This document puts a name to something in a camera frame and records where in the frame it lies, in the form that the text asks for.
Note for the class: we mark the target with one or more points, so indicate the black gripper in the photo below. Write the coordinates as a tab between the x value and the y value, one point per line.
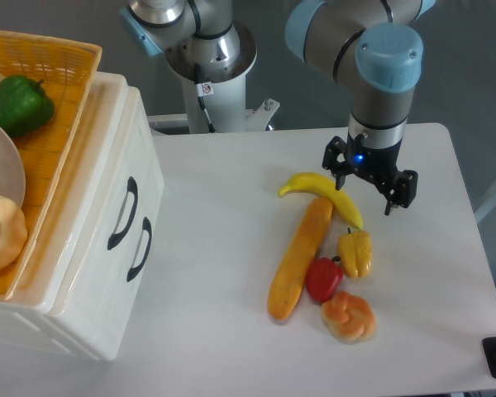
350	156

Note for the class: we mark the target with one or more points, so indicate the white drawer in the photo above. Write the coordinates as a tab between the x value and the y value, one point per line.
134	153
144	256

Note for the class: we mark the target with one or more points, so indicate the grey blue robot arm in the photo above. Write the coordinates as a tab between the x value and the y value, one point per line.
367	47

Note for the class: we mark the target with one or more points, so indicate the white plastic drawer cabinet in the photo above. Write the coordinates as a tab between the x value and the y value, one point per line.
64	296

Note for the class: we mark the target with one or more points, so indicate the yellow bell pepper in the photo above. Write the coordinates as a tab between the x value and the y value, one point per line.
355	252

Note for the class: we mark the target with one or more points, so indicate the long orange baguette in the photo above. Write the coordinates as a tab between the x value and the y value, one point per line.
287	284

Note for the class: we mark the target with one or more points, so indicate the yellow banana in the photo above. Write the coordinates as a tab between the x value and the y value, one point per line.
320	185

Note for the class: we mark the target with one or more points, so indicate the red bell pepper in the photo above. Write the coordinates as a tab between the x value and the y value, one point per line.
323	277

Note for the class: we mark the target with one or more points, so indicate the orange knotted bread roll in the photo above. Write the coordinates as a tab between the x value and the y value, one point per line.
349	317

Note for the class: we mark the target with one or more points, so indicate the orange woven basket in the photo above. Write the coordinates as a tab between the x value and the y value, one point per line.
67	69

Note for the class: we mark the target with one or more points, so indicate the green bell pepper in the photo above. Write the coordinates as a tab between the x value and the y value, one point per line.
24	105

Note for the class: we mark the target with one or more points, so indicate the beige plate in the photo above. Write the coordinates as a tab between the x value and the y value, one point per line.
12	173

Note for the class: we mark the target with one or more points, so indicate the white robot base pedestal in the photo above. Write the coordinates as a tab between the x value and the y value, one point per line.
212	72

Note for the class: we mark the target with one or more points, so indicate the beige ring doughnut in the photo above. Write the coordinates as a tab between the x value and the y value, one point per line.
13	232

